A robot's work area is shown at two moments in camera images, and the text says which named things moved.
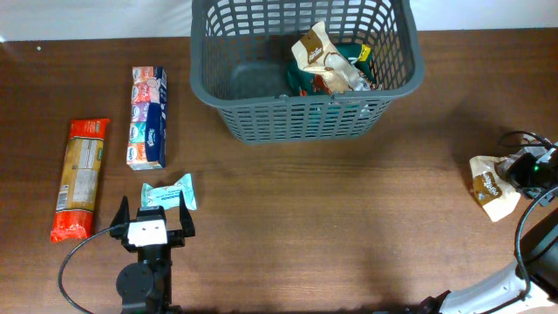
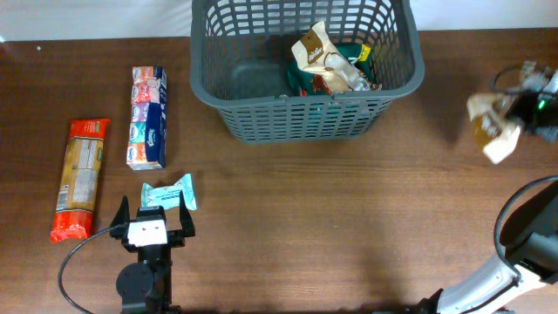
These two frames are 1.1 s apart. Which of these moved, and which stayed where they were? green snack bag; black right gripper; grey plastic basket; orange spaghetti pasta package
Moved: black right gripper
Stayed: grey plastic basket; green snack bag; orange spaghetti pasta package
